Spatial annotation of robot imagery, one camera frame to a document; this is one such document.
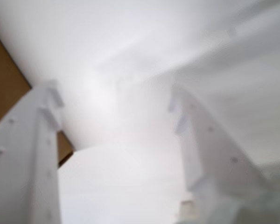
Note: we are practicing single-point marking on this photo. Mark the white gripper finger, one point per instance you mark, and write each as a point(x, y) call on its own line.
point(212, 163)
point(21, 163)

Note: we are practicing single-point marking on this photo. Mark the brown cardboard box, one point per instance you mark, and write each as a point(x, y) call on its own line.
point(4, 81)

